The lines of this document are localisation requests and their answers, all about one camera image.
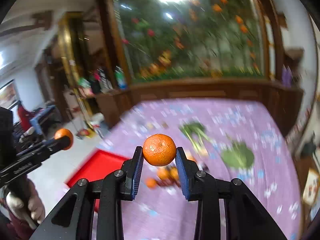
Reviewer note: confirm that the red tray box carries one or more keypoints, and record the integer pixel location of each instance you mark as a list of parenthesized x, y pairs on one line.
[(97, 166)]

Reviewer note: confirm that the green leaf vegetable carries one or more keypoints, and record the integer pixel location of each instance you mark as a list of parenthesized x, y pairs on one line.
[(239, 155)]

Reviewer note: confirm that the left hand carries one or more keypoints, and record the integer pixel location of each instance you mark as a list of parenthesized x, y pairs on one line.
[(24, 202)]

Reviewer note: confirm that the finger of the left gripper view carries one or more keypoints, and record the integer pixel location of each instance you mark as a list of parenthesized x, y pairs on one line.
[(58, 144)]

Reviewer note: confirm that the purple floral tablecloth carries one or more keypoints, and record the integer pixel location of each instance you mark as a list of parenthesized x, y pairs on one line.
[(163, 212)]

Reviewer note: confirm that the green plastic bottle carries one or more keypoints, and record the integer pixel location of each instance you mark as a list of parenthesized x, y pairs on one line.
[(120, 78)]

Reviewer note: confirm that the dark orange tangerine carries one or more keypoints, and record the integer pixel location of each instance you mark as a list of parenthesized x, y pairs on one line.
[(151, 183)]

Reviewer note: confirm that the green bok choy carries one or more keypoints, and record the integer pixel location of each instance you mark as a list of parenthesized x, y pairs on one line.
[(195, 132)]

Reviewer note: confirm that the large orange tangerine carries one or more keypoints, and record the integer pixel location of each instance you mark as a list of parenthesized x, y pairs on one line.
[(163, 173)]

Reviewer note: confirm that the purple bottles on shelf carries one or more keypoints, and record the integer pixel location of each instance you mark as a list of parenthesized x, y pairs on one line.
[(286, 77)]

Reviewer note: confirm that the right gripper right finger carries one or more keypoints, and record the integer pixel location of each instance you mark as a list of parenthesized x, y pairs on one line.
[(187, 170)]

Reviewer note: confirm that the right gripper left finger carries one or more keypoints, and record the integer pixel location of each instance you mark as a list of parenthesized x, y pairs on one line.
[(133, 171)]

